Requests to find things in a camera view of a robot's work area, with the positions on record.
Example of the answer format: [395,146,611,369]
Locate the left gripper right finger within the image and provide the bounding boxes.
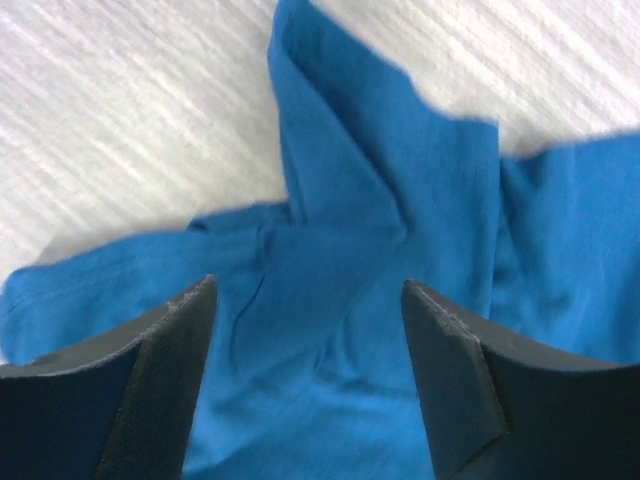
[401,281,639,479]

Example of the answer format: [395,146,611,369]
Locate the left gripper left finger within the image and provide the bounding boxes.
[1,276,216,480]

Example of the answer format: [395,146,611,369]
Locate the blue t shirt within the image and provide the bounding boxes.
[1,1,639,479]

